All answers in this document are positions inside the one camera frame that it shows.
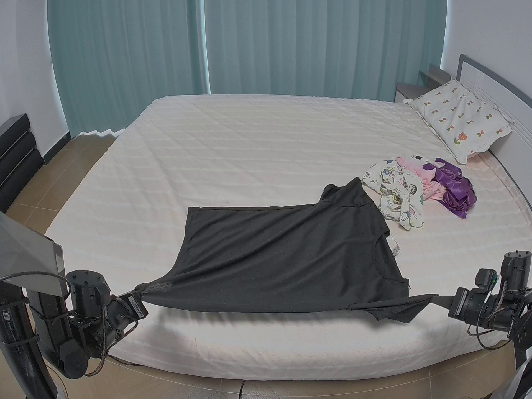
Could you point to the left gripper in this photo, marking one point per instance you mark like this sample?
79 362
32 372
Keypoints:
135 306

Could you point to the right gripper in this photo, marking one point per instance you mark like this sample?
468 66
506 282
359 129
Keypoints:
461 304

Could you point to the black T-shirt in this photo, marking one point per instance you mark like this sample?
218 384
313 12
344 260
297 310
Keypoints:
282 260

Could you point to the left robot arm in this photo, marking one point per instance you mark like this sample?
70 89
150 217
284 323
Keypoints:
45 314

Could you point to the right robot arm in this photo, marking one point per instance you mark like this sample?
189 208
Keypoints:
515 289

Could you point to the purple satin garment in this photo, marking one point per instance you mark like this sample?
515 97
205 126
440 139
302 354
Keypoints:
457 193

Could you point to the pink garment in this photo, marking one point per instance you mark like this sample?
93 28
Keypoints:
428 185

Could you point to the white printed pyjama top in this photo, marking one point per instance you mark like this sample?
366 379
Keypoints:
395 193

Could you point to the white printed pillow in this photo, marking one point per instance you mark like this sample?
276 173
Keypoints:
461 119

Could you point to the dark chest of drawers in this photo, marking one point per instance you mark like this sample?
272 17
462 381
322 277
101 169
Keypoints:
16 156

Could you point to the bed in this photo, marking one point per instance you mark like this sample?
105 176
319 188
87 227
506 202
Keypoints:
249 152

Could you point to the grey bedside table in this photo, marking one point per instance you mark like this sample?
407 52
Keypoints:
411 89

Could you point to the blue-green curtain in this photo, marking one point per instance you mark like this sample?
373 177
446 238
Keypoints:
324 31
124 48

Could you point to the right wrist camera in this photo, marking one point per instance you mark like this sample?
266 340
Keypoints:
485 279

